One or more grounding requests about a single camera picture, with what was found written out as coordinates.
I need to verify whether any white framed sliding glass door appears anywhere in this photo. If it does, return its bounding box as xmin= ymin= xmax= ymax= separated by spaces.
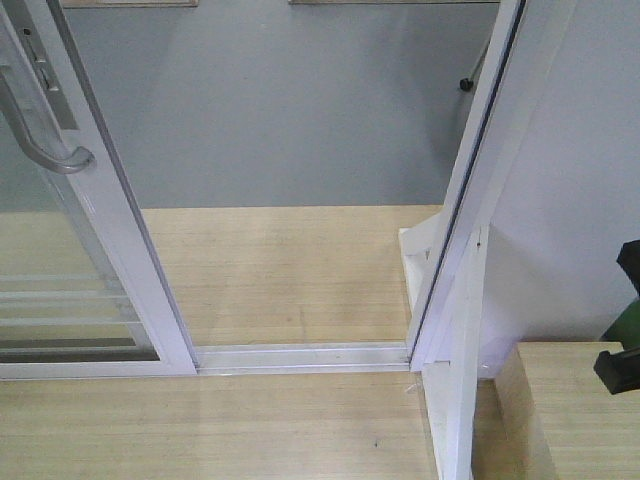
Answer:
xmin=1 ymin=1 xmax=197 ymax=381

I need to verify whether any white door jamb frame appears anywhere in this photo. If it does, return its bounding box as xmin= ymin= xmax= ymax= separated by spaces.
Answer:
xmin=402 ymin=1 xmax=577 ymax=371

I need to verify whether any aluminium door floor track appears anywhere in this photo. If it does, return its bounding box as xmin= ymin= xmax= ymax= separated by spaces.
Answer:
xmin=196 ymin=341 xmax=409 ymax=376

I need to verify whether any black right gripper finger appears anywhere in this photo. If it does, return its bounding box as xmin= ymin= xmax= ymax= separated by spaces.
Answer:
xmin=617 ymin=240 xmax=640 ymax=294
xmin=594 ymin=348 xmax=640 ymax=395

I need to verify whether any light wooden base platform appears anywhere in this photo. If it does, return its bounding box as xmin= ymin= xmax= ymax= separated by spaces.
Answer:
xmin=1 ymin=205 xmax=437 ymax=479

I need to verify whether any green cushion bag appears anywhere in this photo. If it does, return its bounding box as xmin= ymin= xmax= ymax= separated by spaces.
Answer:
xmin=603 ymin=299 xmax=639 ymax=349

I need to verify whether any light wooden box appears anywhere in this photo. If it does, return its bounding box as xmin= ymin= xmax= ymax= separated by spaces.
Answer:
xmin=495 ymin=342 xmax=639 ymax=479

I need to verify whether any grey metal door handle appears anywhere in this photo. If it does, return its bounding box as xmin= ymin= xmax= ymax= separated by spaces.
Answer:
xmin=1 ymin=67 xmax=95 ymax=175

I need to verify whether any black tipped stand leg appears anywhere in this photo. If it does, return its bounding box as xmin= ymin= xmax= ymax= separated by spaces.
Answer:
xmin=458 ymin=40 xmax=490 ymax=92

